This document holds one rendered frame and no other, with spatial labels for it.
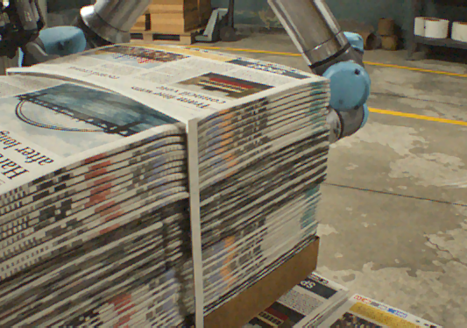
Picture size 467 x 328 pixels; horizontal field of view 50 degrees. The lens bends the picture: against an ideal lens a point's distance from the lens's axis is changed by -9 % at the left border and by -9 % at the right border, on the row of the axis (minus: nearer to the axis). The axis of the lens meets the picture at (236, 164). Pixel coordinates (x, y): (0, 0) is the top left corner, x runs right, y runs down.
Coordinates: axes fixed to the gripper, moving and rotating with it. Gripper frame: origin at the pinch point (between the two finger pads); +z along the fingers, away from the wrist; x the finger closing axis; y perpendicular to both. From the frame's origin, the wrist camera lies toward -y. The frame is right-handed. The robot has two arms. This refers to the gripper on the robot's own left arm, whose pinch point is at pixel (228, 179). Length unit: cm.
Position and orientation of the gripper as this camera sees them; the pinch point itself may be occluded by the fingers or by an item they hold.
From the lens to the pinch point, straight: 77.5
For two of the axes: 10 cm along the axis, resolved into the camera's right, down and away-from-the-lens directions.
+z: -6.7, 2.9, -6.8
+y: 0.0, -9.2, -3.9
